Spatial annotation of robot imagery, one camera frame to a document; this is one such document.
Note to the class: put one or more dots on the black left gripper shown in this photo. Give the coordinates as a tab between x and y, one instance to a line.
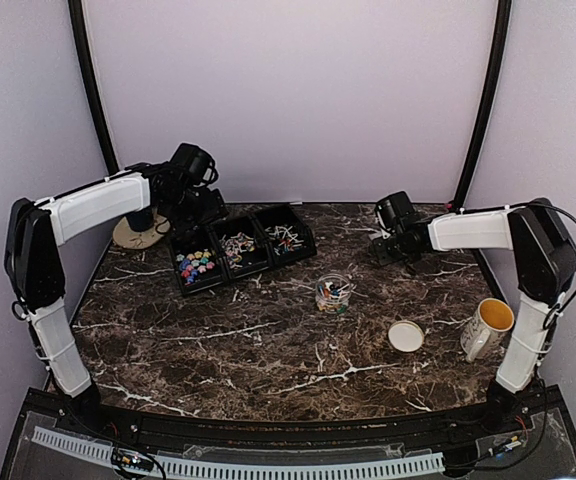
215	209

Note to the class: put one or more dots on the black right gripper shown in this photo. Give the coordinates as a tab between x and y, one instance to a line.
384	256

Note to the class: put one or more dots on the round wooden coaster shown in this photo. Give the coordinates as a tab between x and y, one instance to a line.
125	237

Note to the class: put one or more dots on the black frame post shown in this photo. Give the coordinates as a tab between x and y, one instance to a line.
87	72
485	107

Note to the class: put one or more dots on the dark blue cup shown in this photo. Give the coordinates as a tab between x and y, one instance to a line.
140	221

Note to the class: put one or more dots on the white ceramic mug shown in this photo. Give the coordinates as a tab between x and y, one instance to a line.
486	328

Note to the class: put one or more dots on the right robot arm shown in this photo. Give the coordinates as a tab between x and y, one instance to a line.
544	257

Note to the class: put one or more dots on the white slotted cable duct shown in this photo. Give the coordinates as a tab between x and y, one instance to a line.
227	463

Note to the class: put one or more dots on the clear plastic cup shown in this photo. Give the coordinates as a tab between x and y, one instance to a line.
332	293

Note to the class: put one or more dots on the black three-compartment candy tray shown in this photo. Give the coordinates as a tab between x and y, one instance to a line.
230	250

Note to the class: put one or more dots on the black frame post right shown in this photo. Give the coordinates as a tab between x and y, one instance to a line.
485	107

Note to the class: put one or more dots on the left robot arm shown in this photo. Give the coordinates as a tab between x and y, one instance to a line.
181	190

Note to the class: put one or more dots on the black frame post left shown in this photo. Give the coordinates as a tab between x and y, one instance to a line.
87	72

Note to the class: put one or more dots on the white round lid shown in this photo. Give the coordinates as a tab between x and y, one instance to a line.
405	336

